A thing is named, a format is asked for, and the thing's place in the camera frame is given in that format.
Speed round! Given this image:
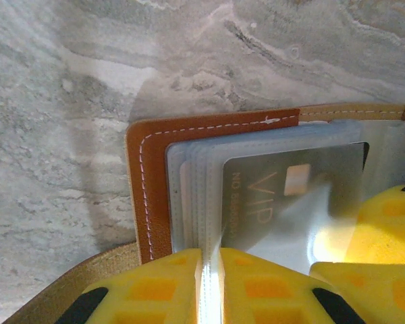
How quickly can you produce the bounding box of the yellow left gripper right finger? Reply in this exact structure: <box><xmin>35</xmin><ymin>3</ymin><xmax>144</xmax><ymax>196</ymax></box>
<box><xmin>221</xmin><ymin>248</ymin><xmax>366</xmax><ymax>324</ymax></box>

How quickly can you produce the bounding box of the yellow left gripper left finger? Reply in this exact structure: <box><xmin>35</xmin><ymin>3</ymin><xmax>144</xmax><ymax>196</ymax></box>
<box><xmin>63</xmin><ymin>248</ymin><xmax>203</xmax><ymax>324</ymax></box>

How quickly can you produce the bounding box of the dark grey VIP card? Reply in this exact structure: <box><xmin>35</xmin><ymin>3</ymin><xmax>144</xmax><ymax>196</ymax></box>
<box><xmin>221</xmin><ymin>141</ymin><xmax>371</xmax><ymax>276</ymax></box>

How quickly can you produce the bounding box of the brown leather card holder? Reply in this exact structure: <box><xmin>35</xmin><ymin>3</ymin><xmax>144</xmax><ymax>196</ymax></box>
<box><xmin>1</xmin><ymin>103</ymin><xmax>405</xmax><ymax>324</ymax></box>

